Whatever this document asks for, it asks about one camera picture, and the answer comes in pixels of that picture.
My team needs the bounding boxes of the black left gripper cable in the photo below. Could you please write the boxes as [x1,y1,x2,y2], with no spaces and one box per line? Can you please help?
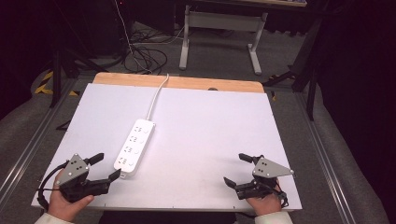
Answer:
[36,161,69,211]

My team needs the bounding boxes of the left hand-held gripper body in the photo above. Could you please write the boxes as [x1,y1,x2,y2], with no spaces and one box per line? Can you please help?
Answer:
[55,153,112,203]

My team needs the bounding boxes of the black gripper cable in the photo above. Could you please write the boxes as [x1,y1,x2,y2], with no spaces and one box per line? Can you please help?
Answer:
[36,161,69,211]
[273,181,290,208]

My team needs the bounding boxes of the metal floor rail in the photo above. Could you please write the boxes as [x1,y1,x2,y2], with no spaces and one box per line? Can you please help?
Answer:
[294,92,354,224]
[0,78,82,202]

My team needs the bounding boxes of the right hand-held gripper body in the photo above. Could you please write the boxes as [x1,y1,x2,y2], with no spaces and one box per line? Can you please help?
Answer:
[234,156,295,201]

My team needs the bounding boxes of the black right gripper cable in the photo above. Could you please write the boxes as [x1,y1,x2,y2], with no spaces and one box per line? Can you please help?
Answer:
[273,181,290,208]

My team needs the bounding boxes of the black tripod stand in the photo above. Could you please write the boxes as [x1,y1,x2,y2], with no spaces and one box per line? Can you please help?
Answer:
[49,0,108,109]

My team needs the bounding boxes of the black floor cables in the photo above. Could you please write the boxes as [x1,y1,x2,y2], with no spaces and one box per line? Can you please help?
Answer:
[122,29,169,76]

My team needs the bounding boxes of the white power strip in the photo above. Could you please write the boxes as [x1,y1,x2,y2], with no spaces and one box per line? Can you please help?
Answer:
[113,119,157,180]

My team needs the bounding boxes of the wooden desk top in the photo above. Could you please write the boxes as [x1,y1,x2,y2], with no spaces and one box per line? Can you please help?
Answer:
[199,0,308,8]

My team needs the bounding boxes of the yellow black hazard tape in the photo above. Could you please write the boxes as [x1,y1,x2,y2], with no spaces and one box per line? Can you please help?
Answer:
[34,70,79,97]

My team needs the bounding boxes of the white metal desk frame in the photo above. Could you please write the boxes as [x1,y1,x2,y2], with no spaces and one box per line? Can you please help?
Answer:
[178,4,269,77]

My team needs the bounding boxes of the person's dark clothing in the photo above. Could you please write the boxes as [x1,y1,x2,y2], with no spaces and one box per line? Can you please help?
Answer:
[98,211,238,224]

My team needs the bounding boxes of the white table cover board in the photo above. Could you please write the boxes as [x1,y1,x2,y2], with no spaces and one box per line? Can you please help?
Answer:
[31,82,303,213]

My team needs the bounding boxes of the black metal stand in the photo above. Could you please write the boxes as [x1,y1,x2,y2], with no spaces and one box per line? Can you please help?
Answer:
[262,17,325,121]

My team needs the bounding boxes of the person's left hand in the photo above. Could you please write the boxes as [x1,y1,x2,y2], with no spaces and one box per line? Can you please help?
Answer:
[47,169,95,223]

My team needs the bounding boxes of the white power strip cable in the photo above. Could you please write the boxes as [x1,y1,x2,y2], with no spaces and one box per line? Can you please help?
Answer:
[146,73,171,121]

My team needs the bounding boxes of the white floor cable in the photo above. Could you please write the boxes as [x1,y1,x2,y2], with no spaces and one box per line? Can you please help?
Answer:
[113,0,185,75]

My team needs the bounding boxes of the person's right hand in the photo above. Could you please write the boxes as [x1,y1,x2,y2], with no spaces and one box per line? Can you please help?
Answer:
[245,193,283,217]

